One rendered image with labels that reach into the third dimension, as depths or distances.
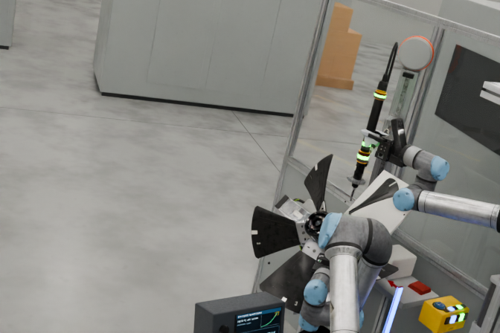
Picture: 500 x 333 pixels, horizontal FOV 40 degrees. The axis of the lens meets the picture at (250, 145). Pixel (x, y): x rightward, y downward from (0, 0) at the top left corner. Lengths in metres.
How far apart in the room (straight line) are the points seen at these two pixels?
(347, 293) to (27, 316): 2.40
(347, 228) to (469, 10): 3.34
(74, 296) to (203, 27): 4.45
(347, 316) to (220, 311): 0.37
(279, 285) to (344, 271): 0.71
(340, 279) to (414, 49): 1.45
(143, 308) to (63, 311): 0.47
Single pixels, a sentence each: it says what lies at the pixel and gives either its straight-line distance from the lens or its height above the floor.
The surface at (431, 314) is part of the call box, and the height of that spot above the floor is 1.04.
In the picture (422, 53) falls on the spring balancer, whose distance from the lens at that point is 3.25.
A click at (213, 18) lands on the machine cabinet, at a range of 8.02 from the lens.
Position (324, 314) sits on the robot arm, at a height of 1.10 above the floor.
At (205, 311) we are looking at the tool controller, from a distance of 2.05.
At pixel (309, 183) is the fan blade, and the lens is 3.07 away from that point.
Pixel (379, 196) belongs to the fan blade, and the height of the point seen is 1.39.
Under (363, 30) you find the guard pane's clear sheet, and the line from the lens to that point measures 3.73.
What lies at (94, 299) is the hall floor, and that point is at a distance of 4.28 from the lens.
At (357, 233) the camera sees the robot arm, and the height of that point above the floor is 1.48.
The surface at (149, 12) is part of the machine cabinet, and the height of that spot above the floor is 1.04.
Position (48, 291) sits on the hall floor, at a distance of 4.32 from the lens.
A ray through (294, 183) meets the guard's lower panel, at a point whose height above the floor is 0.87.
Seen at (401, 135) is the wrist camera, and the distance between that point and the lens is 2.55.
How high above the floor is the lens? 2.35
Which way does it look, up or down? 19 degrees down
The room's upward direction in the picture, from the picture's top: 12 degrees clockwise
